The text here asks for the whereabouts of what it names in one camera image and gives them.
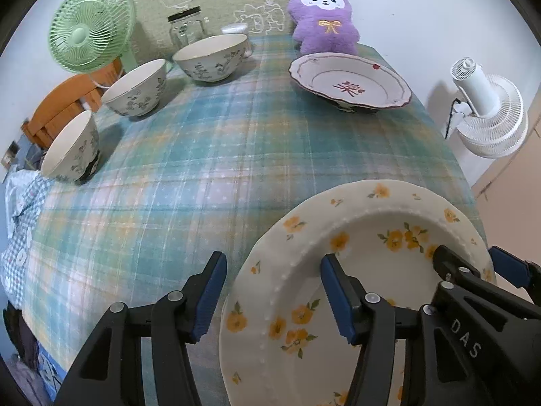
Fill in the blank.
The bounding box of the beige wooden door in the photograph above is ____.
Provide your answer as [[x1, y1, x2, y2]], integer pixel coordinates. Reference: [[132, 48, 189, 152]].
[[471, 110, 541, 254]]

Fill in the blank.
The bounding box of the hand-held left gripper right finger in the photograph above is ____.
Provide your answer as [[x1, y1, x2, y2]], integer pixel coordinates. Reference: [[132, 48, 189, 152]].
[[320, 253, 478, 406]]

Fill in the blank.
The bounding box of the green desk fan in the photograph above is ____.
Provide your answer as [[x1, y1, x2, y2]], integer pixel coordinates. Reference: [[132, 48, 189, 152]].
[[48, 0, 140, 89]]

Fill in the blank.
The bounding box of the black fan cable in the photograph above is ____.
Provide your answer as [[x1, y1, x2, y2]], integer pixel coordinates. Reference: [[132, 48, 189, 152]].
[[444, 98, 466, 138]]

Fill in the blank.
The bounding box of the plaid tablecloth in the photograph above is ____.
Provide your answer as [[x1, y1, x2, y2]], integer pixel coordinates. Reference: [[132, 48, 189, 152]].
[[21, 34, 491, 406]]

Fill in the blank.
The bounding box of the white plate with red rim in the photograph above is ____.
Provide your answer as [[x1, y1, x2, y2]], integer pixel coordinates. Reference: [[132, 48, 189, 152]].
[[289, 52, 413, 114]]

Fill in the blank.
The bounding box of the purple plush toy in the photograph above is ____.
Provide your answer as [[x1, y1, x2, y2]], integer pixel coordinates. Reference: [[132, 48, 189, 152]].
[[287, 0, 360, 55]]

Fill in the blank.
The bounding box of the glass jar with black lid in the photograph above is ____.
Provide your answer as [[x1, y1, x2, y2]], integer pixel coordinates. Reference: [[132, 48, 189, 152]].
[[168, 6, 208, 51]]

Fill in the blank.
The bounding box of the blue printed sheet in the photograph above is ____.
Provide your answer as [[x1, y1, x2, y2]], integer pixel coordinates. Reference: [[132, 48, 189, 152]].
[[36, 342, 68, 402]]

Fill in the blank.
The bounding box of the blue gingham bear-print cloth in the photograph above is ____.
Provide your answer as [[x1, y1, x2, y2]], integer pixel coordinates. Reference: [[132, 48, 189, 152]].
[[0, 169, 53, 305]]

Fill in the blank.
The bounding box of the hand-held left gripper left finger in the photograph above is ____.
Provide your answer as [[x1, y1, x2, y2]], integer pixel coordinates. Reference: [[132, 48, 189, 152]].
[[55, 251, 228, 406]]

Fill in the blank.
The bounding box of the cream plate with yellow flowers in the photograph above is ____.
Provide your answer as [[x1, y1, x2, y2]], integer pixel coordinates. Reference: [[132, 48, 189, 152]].
[[219, 180, 496, 406]]

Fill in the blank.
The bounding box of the dark cloth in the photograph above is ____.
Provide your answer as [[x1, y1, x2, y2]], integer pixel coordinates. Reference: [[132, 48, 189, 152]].
[[2, 300, 41, 373]]

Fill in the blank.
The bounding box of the small floral ceramic bowl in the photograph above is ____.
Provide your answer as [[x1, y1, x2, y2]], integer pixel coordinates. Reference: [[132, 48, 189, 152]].
[[40, 110, 101, 184]]

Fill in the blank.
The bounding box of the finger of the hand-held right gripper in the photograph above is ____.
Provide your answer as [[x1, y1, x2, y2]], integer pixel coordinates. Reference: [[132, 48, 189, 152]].
[[432, 244, 541, 373], [488, 245, 541, 318]]

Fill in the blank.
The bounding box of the white standing fan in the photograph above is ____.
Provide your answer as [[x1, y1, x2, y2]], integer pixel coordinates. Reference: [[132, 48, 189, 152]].
[[442, 56, 529, 159]]

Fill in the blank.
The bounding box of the cotton swab container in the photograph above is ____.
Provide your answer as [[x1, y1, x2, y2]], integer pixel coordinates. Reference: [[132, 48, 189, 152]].
[[220, 23, 253, 58]]

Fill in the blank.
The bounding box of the medium floral ceramic bowl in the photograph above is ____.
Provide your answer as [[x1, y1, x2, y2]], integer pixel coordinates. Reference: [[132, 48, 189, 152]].
[[101, 58, 167, 118]]

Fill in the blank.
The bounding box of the large floral ceramic bowl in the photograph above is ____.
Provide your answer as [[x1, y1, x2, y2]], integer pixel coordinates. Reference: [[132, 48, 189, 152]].
[[172, 34, 249, 83]]

